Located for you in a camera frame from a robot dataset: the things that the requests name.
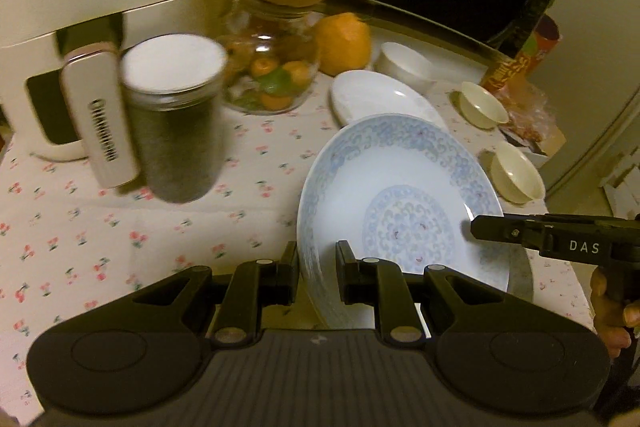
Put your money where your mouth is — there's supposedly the glass jar of kumquats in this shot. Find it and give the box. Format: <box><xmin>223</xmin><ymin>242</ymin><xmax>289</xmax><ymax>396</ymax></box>
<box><xmin>220</xmin><ymin>0</ymin><xmax>321</xmax><ymax>115</ymax></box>

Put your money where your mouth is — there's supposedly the floral tablecloth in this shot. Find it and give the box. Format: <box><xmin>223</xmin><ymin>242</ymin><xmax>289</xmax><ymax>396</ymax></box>
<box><xmin>0</xmin><ymin>57</ymin><xmax>596</xmax><ymax>408</ymax></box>

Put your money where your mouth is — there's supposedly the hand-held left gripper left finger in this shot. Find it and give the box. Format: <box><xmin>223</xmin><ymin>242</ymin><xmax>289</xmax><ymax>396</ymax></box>
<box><xmin>131</xmin><ymin>241</ymin><xmax>301</xmax><ymax>350</ymax></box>

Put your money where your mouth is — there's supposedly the person's right hand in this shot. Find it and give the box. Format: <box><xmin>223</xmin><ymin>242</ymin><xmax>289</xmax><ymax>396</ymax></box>
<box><xmin>589</xmin><ymin>266</ymin><xmax>637</xmax><ymax>361</ymax></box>

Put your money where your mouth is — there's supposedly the small cream bowl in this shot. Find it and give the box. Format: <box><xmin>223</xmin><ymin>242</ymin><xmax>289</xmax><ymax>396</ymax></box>
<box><xmin>448</xmin><ymin>81</ymin><xmax>510</xmax><ymax>130</ymax></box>
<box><xmin>480</xmin><ymin>140</ymin><xmax>546</xmax><ymax>205</ymax></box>

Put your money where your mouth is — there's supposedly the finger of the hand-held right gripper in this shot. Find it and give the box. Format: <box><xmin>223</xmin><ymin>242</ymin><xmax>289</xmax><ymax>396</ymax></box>
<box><xmin>471</xmin><ymin>214</ymin><xmax>548</xmax><ymax>254</ymax></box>

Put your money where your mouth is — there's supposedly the white paper carton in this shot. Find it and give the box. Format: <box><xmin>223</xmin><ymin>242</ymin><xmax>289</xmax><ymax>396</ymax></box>
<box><xmin>602</xmin><ymin>152</ymin><xmax>640</xmax><ymax>208</ymax></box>

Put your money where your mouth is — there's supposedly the blue patterned plate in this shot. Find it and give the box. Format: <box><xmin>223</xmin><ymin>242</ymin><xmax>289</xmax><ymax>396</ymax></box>
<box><xmin>296</xmin><ymin>114</ymin><xmax>512</xmax><ymax>330</ymax></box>

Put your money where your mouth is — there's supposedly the white refrigerator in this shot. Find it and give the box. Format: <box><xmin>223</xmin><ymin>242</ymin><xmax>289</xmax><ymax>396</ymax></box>
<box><xmin>525</xmin><ymin>0</ymin><xmax>640</xmax><ymax>208</ymax></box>

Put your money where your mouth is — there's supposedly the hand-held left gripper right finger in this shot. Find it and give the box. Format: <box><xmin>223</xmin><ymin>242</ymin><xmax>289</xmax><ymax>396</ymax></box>
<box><xmin>336</xmin><ymin>239</ymin><xmax>506</xmax><ymax>350</ymax></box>

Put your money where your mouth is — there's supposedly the plain white plate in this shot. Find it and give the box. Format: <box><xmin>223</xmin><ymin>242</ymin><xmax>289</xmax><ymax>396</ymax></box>
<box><xmin>328</xmin><ymin>70</ymin><xmax>451</xmax><ymax>132</ymax></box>

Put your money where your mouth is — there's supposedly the orange printed box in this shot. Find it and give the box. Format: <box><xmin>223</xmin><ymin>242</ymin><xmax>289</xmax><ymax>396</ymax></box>
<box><xmin>480</xmin><ymin>14</ymin><xmax>563</xmax><ymax>95</ymax></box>

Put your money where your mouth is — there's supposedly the dark jar with white lid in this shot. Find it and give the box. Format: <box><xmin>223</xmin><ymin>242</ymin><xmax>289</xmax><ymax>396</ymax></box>
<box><xmin>119</xmin><ymin>34</ymin><xmax>229</xmax><ymax>204</ymax></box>

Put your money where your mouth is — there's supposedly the clear plastic bag of fruit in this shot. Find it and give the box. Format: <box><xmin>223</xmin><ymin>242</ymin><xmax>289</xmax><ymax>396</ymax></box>
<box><xmin>500</xmin><ymin>82</ymin><xmax>568</xmax><ymax>158</ymax></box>

